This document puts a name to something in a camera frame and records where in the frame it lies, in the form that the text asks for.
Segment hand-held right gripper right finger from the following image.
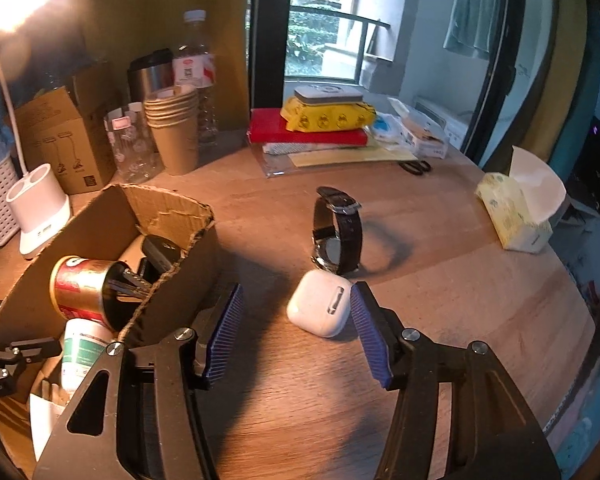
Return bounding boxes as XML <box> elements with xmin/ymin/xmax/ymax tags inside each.
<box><xmin>350</xmin><ymin>281</ymin><xmax>561</xmax><ymax>480</ymax></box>

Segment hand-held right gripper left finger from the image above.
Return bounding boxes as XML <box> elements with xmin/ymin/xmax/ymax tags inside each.
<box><xmin>32</xmin><ymin>282</ymin><xmax>246</xmax><ymax>480</ymax></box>

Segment white pill bottle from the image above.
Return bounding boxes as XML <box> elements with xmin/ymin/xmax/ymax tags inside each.
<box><xmin>60</xmin><ymin>319</ymin><xmax>118</xmax><ymax>396</ymax></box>

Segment white earbuds case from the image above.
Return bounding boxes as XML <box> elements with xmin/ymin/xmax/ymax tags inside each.
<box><xmin>286</xmin><ymin>269</ymin><xmax>353</xmax><ymax>338</ymax></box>

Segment gold red tin can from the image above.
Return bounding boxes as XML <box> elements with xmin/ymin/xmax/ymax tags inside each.
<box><xmin>49</xmin><ymin>255</ymin><xmax>153</xmax><ymax>331</ymax></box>

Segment black car key bunch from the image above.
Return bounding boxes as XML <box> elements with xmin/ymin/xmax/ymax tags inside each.
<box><xmin>102</xmin><ymin>234</ymin><xmax>183</xmax><ymax>306</ymax></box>

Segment white desk lamp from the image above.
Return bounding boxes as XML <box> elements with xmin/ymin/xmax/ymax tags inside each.
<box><xmin>0</xmin><ymin>0</ymin><xmax>73</xmax><ymax>261</ymax></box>

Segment black scissors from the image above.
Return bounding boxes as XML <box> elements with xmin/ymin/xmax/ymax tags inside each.
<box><xmin>397</xmin><ymin>159</ymin><xmax>433</xmax><ymax>177</ymax></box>

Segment yellow envelope in clear folder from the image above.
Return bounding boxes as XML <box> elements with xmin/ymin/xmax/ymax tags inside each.
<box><xmin>250</xmin><ymin>142</ymin><xmax>421</xmax><ymax>178</ymax></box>

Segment yellow tissue pack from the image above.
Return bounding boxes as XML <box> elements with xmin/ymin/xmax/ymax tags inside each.
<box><xmin>475</xmin><ymin>145</ymin><xmax>567</xmax><ymax>253</ymax></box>

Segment small printed cardboard box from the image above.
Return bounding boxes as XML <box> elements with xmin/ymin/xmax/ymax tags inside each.
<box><xmin>10</xmin><ymin>62</ymin><xmax>123</xmax><ymax>196</ymax></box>

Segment patterned pouch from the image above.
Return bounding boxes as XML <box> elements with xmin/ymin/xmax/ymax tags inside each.
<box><xmin>262</xmin><ymin>141</ymin><xmax>371</xmax><ymax>156</ymax></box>

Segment stack of brown paper cups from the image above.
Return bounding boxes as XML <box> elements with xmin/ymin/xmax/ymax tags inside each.
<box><xmin>144</xmin><ymin>85</ymin><xmax>201</xmax><ymax>176</ymax></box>

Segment white medicine box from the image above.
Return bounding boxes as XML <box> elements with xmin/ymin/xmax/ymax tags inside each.
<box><xmin>397</xmin><ymin>97</ymin><xmax>451</xmax><ymax>159</ymax></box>

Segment blue white packet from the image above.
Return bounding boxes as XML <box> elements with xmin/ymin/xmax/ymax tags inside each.
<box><xmin>370</xmin><ymin>111</ymin><xmax>407</xmax><ymax>142</ymax></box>

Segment red book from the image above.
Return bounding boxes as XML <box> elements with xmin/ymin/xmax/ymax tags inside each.
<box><xmin>247</xmin><ymin>107</ymin><xmax>370</xmax><ymax>148</ymax></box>

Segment yellow wet wipes pack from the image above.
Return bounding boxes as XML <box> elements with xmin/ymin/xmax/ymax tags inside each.
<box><xmin>281</xmin><ymin>95</ymin><xmax>377</xmax><ymax>133</ymax></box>

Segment flat white device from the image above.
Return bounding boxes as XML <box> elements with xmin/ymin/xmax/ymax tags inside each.
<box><xmin>294</xmin><ymin>85</ymin><xmax>363</xmax><ymax>106</ymax></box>

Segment clear water bottle red label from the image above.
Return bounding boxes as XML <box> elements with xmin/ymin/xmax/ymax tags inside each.
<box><xmin>172</xmin><ymin>10</ymin><xmax>220</xmax><ymax>146</ymax></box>

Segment steel thermos mug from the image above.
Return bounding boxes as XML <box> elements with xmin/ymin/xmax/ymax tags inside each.
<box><xmin>126</xmin><ymin>49</ymin><xmax>176</xmax><ymax>103</ymax></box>

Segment balcony railing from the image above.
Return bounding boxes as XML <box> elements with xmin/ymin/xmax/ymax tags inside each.
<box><xmin>289</xmin><ymin>5</ymin><xmax>392</xmax><ymax>83</ymax></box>

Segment hanging pale garment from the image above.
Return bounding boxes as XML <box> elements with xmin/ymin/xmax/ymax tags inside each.
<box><xmin>444</xmin><ymin>0</ymin><xmax>503</xmax><ymax>58</ymax></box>

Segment brown strap wrist watch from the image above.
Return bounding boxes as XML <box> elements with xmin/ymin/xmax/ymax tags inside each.
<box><xmin>311</xmin><ymin>186</ymin><xmax>363</xmax><ymax>276</ymax></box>

